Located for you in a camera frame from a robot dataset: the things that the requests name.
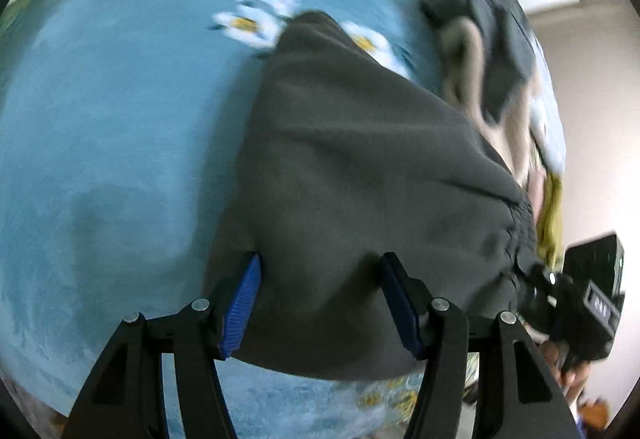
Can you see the slate grey shirt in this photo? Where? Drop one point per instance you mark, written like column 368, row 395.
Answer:
column 508, row 51

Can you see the blue floral bed blanket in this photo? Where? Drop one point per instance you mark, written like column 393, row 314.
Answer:
column 120, row 123

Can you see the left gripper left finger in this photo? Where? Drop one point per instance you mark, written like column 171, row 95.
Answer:
column 151, row 367

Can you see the dark grey sweatpants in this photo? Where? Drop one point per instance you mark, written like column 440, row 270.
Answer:
column 342, row 161

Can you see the light blue floral duvet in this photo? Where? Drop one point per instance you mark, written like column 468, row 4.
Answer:
column 545, row 123

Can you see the beige fleece garment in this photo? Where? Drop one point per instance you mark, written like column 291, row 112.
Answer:
column 464, row 62

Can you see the olive green folded garment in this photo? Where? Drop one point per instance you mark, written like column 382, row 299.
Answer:
column 549, row 224

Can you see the pink folded garment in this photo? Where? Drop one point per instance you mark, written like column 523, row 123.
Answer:
column 535, row 189

